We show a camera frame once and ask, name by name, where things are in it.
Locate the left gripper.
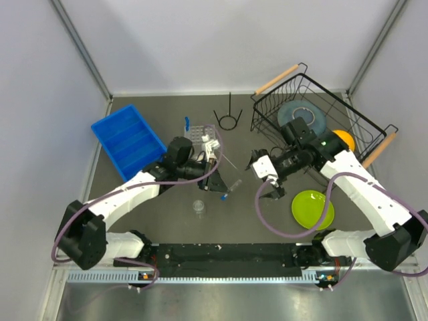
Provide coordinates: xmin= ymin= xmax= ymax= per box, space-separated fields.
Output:
xmin=177 ymin=157 xmax=231 ymax=195

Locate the clear glass rod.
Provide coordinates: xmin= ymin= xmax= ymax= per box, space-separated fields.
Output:
xmin=221 ymin=153 xmax=240 ymax=173

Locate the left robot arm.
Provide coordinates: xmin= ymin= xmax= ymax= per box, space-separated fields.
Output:
xmin=53 ymin=135 xmax=228 ymax=270

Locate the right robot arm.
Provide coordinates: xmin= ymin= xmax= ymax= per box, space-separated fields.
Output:
xmin=248 ymin=118 xmax=427 ymax=272

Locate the clear glass flask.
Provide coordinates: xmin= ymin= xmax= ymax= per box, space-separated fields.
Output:
xmin=193 ymin=200 xmax=207 ymax=219

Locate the clear test tube rack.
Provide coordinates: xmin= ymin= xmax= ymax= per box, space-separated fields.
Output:
xmin=184 ymin=126 xmax=216 ymax=145

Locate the green plate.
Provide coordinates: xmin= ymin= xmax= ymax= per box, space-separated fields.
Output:
xmin=291 ymin=190 xmax=326 ymax=229

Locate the blue ceramic plate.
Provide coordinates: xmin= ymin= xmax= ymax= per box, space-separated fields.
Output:
xmin=277 ymin=100 xmax=327 ymax=136

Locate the orange bowl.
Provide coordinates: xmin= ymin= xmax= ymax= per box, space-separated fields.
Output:
xmin=333 ymin=130 xmax=356 ymax=152

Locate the blue plastic bin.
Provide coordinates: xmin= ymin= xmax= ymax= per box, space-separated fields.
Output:
xmin=91 ymin=105 xmax=167 ymax=182

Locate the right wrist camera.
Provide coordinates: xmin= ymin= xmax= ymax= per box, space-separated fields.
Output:
xmin=250 ymin=155 xmax=278 ymax=184

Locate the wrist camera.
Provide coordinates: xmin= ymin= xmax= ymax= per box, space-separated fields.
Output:
xmin=201 ymin=134 xmax=221 ymax=161
xmin=250 ymin=155 xmax=278 ymax=184

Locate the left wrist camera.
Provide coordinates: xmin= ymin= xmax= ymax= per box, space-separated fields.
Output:
xmin=201 ymin=134 xmax=221 ymax=161

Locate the black wire ring stand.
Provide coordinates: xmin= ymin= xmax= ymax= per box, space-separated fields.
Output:
xmin=213 ymin=92 xmax=243 ymax=131

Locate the black wire dish rack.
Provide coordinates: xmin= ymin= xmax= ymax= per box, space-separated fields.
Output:
xmin=250 ymin=62 xmax=399 ymax=193

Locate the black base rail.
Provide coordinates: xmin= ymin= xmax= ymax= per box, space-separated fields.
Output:
xmin=144 ymin=243 xmax=322 ymax=278

